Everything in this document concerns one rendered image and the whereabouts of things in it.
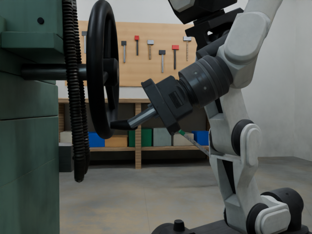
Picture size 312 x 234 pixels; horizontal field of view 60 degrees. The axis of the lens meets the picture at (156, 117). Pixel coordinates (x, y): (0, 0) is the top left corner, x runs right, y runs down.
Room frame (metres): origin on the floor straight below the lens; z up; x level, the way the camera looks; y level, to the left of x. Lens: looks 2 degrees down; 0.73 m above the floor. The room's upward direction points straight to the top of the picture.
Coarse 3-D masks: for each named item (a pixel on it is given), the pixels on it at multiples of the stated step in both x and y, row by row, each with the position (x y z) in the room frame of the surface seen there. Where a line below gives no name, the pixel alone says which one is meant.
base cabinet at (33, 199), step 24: (0, 120) 0.49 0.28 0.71; (24, 120) 0.58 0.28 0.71; (48, 120) 0.72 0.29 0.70; (0, 144) 0.48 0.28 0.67; (24, 144) 0.58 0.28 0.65; (48, 144) 0.72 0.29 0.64; (0, 168) 0.48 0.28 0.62; (24, 168) 0.58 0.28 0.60; (48, 168) 0.71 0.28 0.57; (0, 192) 0.48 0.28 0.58; (24, 192) 0.57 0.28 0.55; (48, 192) 0.71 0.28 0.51; (0, 216) 0.48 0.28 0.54; (24, 216) 0.57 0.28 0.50; (48, 216) 0.70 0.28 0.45
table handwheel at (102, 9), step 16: (96, 16) 0.47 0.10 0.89; (112, 16) 0.60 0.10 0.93; (96, 32) 0.45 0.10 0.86; (112, 32) 0.65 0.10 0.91; (96, 48) 0.45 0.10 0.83; (112, 48) 0.68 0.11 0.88; (32, 64) 0.57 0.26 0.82; (48, 64) 0.58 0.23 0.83; (64, 64) 0.58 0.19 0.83; (80, 64) 0.58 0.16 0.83; (96, 64) 0.45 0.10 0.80; (112, 64) 0.56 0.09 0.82; (80, 80) 0.59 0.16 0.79; (96, 80) 0.45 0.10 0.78; (112, 80) 0.57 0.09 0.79; (96, 96) 0.46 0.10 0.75; (112, 96) 0.64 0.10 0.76; (96, 112) 0.47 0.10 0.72; (112, 112) 0.67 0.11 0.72; (96, 128) 0.51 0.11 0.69
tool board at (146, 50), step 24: (120, 24) 3.83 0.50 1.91; (144, 24) 3.87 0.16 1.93; (168, 24) 3.90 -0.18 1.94; (192, 24) 3.94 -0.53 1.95; (120, 48) 3.83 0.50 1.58; (144, 48) 3.87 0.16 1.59; (168, 48) 3.90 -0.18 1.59; (192, 48) 3.94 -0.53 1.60; (120, 72) 3.83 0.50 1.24; (144, 72) 3.87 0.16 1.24; (168, 72) 3.90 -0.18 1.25
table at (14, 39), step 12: (0, 24) 0.49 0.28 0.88; (0, 36) 0.49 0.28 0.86; (12, 36) 0.49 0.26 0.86; (24, 36) 0.49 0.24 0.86; (36, 36) 0.49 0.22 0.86; (48, 36) 0.49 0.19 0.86; (0, 48) 0.49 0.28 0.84; (12, 48) 0.49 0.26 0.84; (24, 48) 0.49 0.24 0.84; (36, 48) 0.49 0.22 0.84; (48, 48) 0.49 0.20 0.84; (60, 48) 0.53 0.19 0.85; (36, 60) 0.62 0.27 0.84; (48, 60) 0.62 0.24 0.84; (60, 60) 0.62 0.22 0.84
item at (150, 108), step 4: (148, 104) 0.55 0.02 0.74; (152, 104) 0.55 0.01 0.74; (148, 108) 0.54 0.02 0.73; (152, 108) 0.54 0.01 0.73; (140, 112) 0.54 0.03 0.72; (144, 112) 0.54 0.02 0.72; (148, 112) 0.54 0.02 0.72; (136, 116) 0.54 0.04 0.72; (140, 116) 0.54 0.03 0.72; (128, 120) 0.54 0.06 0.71; (132, 120) 0.54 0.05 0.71
